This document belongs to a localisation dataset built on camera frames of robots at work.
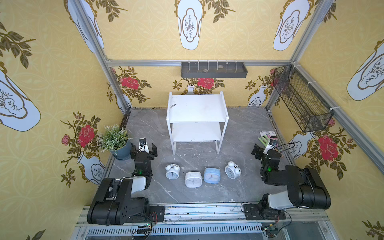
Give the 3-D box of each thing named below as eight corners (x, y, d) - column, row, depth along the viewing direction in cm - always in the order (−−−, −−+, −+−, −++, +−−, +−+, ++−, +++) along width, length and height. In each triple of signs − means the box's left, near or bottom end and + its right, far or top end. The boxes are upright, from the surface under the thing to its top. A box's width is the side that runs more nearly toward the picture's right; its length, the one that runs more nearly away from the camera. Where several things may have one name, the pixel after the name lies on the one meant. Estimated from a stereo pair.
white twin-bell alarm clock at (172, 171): (166, 180, 87) (164, 173, 79) (167, 170, 90) (165, 163, 83) (179, 180, 87) (178, 174, 79) (180, 170, 90) (179, 163, 83)
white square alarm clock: (185, 187, 83) (184, 182, 77) (185, 177, 87) (185, 171, 81) (201, 187, 83) (202, 183, 77) (201, 177, 87) (201, 171, 81)
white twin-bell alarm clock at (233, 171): (232, 182, 86) (235, 176, 78) (222, 171, 90) (225, 164, 82) (238, 176, 88) (242, 170, 80) (228, 166, 92) (232, 159, 84)
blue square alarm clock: (203, 183, 85) (204, 178, 78) (203, 173, 89) (204, 167, 82) (218, 183, 85) (221, 178, 78) (217, 173, 89) (219, 167, 82)
